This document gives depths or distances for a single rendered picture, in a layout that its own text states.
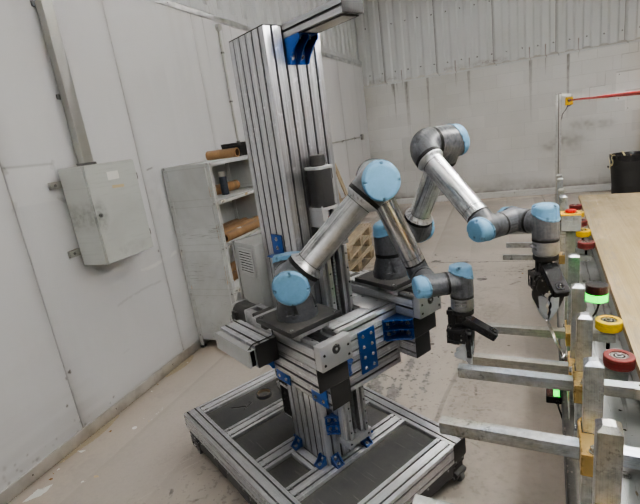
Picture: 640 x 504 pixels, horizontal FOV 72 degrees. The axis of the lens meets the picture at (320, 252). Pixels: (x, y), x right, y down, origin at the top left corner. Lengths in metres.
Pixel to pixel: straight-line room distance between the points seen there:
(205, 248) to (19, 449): 1.73
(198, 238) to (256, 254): 1.79
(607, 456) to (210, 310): 3.31
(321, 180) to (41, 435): 2.24
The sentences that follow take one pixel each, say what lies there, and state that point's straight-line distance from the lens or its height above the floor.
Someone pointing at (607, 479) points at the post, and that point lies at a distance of 0.89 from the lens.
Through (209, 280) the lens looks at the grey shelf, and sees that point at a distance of 3.73.
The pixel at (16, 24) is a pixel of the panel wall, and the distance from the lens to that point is 3.22.
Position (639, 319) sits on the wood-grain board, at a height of 0.90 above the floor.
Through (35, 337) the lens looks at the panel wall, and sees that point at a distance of 3.00.
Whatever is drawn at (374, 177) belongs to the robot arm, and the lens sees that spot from 1.30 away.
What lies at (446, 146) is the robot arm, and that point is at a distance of 1.63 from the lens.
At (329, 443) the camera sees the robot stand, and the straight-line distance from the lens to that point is 2.12.
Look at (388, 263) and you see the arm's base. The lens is 1.82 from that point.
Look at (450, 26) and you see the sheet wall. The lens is 9.35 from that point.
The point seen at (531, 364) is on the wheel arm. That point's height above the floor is 0.85.
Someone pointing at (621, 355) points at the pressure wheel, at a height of 0.91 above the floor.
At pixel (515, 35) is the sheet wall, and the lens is 9.28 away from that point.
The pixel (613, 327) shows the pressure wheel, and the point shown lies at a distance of 1.79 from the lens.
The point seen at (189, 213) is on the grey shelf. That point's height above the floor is 1.18.
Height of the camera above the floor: 1.65
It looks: 15 degrees down
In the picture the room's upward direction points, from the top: 8 degrees counter-clockwise
